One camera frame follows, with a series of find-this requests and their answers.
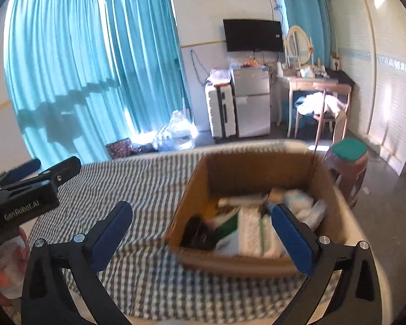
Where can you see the large clear water jug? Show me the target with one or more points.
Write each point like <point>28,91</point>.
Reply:
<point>182,132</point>

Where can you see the oval vanity mirror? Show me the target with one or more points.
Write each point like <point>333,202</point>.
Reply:
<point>297,45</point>

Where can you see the cardboard box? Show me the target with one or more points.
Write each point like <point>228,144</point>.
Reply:
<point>243,172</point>

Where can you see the wooden chair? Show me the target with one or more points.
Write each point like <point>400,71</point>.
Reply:
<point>331,89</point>

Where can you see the pack of water bottles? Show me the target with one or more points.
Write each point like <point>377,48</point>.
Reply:
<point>163,140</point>

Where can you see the silver small fridge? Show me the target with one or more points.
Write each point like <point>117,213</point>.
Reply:
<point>250,101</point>

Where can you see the white tissue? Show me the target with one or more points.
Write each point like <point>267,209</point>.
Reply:
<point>15,264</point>

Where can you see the dark patterned bag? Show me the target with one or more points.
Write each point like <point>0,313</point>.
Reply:
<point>125,149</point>

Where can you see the wooden dressing desk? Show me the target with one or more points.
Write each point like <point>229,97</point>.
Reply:
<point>301,83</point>

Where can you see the black wall television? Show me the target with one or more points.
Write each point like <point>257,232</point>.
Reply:
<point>252,35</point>

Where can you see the pink white bag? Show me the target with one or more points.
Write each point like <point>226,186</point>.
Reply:
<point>218,78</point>

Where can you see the black garment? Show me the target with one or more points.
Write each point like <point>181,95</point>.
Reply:
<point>340,76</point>

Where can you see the small black object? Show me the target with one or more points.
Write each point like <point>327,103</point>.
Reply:
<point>196,233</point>

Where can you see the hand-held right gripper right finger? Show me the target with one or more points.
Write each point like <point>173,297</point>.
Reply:
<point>291,240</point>

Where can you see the white clothes pile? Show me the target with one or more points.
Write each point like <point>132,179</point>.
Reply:
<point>331,105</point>

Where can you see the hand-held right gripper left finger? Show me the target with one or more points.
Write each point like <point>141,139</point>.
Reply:
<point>110,233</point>

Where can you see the grey checkered cloth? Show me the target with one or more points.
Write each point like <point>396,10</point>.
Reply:
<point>138,182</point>

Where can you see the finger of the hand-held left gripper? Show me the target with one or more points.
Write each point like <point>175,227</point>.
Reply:
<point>20,171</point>
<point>62,171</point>

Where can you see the white suitcase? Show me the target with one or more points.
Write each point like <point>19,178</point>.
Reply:
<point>220,111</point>

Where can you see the white sliding wardrobe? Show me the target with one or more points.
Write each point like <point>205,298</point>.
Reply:
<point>385,74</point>

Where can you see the blue white packet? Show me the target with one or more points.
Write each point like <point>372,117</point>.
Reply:
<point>304,206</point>

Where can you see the brown stool green top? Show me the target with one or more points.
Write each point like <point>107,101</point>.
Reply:
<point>346,162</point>

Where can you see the teal window curtain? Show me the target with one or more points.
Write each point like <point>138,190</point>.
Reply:
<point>145,57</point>
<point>54,57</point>
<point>304,3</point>

